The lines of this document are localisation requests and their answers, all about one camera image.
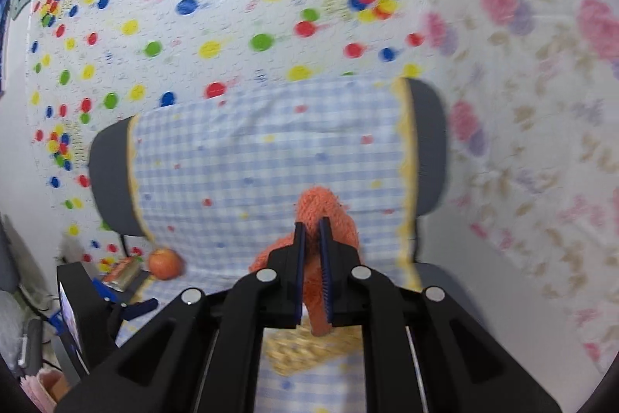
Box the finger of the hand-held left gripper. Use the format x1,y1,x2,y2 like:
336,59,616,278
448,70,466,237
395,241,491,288
109,297,159,323

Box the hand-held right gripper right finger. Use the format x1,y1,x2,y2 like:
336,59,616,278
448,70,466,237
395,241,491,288
318,216,564,413

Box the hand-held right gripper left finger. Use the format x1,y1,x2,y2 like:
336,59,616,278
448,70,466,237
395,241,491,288
57,222,305,413

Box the orange toy food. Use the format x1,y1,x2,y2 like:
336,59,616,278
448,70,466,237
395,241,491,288
249,185,361,336

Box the red apple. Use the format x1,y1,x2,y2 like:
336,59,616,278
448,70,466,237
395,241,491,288
147,247,185,281

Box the grey object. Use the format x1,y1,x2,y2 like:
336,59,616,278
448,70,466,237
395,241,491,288
19,319,45,375

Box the bubble wrap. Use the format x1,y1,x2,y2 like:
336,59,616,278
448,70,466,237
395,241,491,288
0,290,25,360

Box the woven bamboo basket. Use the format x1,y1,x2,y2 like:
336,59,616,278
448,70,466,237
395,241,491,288
263,319,363,377

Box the checked dotted blanket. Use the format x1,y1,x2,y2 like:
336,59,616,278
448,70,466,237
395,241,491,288
127,77,426,413

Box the grey office chair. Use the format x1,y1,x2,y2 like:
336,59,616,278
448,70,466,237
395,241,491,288
88,77,467,298

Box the balloon print plastic sheet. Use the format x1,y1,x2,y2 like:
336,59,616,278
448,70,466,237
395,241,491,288
24,0,431,278

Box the floral print wall sheet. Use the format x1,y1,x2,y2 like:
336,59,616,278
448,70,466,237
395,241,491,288
411,0,619,375

